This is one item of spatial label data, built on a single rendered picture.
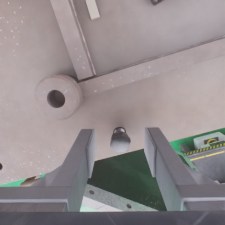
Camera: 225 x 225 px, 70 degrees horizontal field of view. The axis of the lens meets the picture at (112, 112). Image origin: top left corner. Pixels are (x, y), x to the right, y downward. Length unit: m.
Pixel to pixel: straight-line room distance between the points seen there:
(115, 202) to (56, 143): 0.30
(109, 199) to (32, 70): 0.36
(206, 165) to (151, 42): 1.53
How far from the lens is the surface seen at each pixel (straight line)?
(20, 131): 0.21
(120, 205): 0.46
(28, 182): 0.41
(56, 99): 0.17
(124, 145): 0.15
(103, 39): 0.17
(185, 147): 1.72
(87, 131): 0.15
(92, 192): 0.45
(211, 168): 1.69
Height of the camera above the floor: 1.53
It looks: 74 degrees down
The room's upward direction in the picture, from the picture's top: 176 degrees counter-clockwise
